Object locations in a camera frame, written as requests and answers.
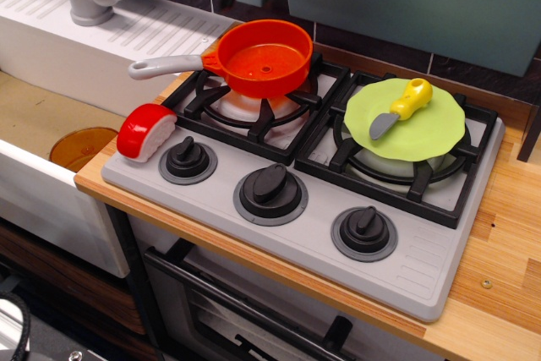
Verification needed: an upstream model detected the red white toy sushi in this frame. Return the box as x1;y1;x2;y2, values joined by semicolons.
117;103;177;163

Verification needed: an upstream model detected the yellow handled toy knife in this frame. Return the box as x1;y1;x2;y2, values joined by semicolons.
369;78;433;140

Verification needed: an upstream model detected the orange toy saucepan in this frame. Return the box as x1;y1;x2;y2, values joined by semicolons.
128;19;314;99

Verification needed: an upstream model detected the white toy sink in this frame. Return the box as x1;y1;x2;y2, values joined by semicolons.
1;0;232;278

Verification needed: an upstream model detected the left black burner grate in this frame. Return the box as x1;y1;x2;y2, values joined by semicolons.
162;52;351;165

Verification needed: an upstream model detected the black burner grate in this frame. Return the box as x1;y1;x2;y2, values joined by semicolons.
162;52;351;165
295;71;505;228

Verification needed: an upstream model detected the left black stove knob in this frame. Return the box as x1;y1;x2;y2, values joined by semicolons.
159;136;218;186

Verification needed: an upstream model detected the black stove knob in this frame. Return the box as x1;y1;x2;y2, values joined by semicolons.
331;206;398;263
159;136;218;186
233;163;309;227

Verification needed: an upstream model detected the amber plastic bowl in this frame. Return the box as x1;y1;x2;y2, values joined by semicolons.
49;127;117;172

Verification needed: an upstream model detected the middle black stove knob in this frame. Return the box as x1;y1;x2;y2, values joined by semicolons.
233;163;309;227

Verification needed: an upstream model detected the grey toy stove top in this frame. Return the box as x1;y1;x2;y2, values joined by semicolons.
101;59;506;323

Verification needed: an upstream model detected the green toy plate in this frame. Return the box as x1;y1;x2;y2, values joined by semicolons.
344;79;466;161

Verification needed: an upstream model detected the right black stove knob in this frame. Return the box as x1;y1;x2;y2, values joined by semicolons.
331;206;398;263

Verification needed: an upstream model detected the right black burner grate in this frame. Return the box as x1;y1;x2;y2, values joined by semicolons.
295;71;505;228

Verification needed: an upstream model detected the toy oven door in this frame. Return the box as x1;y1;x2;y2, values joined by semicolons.
144;240;352;360

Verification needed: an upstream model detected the black braided cable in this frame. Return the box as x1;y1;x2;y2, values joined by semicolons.
0;291;33;361

